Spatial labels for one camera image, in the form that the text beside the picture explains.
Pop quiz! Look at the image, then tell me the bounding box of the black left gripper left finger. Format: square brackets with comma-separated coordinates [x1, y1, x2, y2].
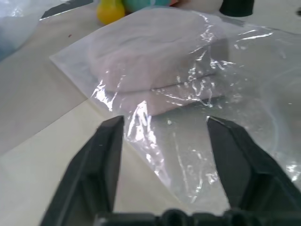
[40, 115, 125, 226]

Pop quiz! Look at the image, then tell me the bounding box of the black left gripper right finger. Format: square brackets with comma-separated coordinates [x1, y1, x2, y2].
[206, 116, 301, 226]

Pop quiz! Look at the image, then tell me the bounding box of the clear plastic bag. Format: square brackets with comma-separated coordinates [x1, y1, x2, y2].
[49, 9, 301, 209]

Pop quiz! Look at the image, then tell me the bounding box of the folded white cloth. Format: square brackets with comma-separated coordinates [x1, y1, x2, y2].
[88, 10, 231, 116]

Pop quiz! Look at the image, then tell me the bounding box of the yellow toy ball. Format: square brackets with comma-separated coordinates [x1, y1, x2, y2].
[96, 0, 125, 25]

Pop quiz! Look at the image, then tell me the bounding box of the black round object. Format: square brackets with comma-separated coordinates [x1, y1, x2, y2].
[219, 0, 255, 17]

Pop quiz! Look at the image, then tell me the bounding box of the crumpled clear plastic sheet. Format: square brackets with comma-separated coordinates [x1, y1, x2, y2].
[0, 0, 99, 62]

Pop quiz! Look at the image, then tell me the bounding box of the teal round toy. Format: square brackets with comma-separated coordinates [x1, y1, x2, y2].
[123, 0, 174, 12]

